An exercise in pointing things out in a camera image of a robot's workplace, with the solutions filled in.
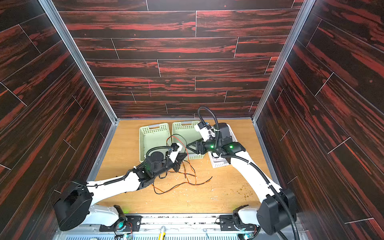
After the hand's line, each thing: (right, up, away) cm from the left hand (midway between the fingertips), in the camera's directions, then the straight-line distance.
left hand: (187, 154), depth 77 cm
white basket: (+18, -7, +12) cm, 23 cm away
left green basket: (-26, +9, +31) cm, 41 cm away
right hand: (+3, +6, -2) cm, 7 cm away
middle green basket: (-3, +12, +31) cm, 33 cm away
